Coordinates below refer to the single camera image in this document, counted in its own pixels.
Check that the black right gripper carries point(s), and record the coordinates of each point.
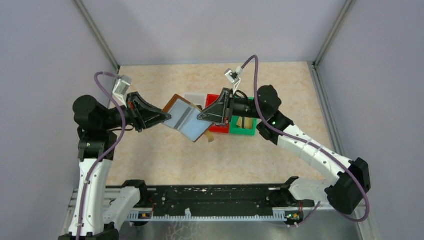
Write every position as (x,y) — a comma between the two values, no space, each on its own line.
(227,106)

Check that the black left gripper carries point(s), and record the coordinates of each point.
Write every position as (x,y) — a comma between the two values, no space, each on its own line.
(135,111)

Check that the brown leather card holder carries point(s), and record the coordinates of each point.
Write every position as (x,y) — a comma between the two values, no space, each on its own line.
(184,119)

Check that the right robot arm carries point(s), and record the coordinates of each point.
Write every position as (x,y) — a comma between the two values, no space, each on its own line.
(346,182)

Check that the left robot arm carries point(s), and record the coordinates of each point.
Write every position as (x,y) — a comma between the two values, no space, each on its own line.
(96,148)

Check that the gold card in green bin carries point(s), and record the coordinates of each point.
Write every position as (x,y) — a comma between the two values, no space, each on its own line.
(244,123)

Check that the red plastic bin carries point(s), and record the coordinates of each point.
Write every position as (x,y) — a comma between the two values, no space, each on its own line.
(211,98)

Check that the green plastic bin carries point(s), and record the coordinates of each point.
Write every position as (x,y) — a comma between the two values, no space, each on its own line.
(243,108)

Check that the translucent white plastic bin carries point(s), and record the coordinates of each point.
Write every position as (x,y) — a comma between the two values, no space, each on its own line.
(196,98)

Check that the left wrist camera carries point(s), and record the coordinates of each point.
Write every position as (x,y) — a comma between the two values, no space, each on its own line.
(121,87)

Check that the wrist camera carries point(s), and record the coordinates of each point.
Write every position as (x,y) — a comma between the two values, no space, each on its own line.
(121,87)
(233,75)

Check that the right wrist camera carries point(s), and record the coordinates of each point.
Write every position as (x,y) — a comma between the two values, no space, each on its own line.
(233,75)

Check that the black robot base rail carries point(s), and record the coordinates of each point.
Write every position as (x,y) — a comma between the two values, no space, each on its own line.
(220,203)

